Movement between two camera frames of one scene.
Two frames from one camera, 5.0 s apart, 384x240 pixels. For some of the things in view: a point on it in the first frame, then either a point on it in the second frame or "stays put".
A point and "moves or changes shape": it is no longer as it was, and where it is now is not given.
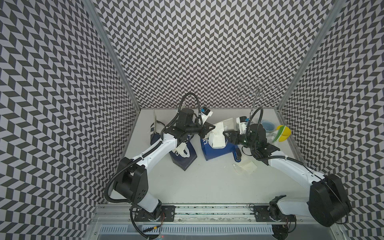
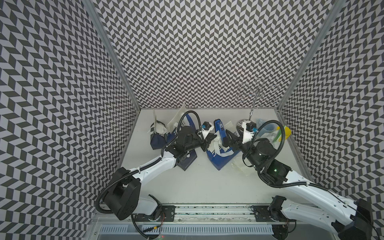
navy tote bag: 182,162 stays put
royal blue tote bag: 210,153 moves or changes shape
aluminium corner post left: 98,22 stays put
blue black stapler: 237,155 -> 219,126
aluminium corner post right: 324,30 stays put
